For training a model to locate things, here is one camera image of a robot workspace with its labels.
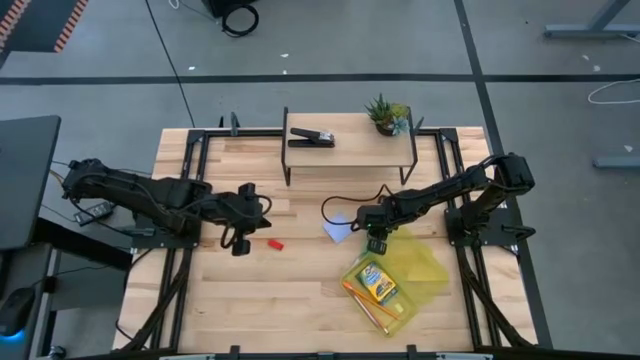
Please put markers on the black power adapter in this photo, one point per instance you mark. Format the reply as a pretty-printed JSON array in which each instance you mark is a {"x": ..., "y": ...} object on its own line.
[{"x": 92, "y": 214}]

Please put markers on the orange striped floor mat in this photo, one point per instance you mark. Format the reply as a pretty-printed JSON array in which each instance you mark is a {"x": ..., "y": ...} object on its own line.
[{"x": 67, "y": 30}]

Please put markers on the dark desk top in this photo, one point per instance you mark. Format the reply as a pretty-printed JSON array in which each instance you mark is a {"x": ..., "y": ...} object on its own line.
[{"x": 25, "y": 180}]

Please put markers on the yellow translucent pencil case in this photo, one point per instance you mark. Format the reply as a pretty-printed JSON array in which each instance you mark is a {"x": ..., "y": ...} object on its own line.
[{"x": 420, "y": 270}]

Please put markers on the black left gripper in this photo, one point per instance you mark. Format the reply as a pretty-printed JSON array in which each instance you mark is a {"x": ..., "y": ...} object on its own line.
[{"x": 240, "y": 212}]

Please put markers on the black table frame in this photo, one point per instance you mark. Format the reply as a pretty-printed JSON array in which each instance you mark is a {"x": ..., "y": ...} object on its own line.
[{"x": 250, "y": 133}]

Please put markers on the wooden shelf riser black legs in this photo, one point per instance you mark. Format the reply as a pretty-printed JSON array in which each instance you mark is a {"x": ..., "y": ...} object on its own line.
[{"x": 360, "y": 145}]

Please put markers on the crayon box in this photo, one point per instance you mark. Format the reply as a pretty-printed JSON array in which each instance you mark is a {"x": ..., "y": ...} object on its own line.
[{"x": 376, "y": 282}]

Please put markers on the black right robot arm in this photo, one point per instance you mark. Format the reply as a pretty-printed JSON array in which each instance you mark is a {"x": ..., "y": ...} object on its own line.
[{"x": 440, "y": 190}]

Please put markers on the potted succulent plant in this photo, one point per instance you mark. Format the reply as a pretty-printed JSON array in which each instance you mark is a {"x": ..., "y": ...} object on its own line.
[{"x": 387, "y": 117}]

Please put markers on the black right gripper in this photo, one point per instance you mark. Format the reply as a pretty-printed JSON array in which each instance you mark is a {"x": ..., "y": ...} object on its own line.
[{"x": 377, "y": 217}]

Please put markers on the grey table foot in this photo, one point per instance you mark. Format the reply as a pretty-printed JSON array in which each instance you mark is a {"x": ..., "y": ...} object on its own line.
[
  {"x": 590, "y": 31},
  {"x": 617, "y": 162}
]

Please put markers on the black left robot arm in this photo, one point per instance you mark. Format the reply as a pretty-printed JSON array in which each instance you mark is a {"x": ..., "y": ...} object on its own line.
[{"x": 150, "y": 192}]

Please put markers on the yellow pencil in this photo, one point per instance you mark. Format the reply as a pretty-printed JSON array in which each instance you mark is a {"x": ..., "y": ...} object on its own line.
[{"x": 370, "y": 315}]

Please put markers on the red eraser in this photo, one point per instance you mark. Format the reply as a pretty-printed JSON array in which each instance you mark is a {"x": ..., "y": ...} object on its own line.
[{"x": 276, "y": 245}]

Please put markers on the pale blue sticky note pad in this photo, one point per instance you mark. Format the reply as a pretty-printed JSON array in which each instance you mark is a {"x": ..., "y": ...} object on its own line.
[{"x": 336, "y": 232}]

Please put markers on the black stapler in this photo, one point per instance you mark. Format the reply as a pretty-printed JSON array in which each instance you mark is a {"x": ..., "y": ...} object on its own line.
[{"x": 310, "y": 136}]

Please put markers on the black computer mouse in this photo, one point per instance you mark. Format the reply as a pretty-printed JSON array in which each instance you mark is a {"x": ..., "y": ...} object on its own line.
[{"x": 17, "y": 310}]

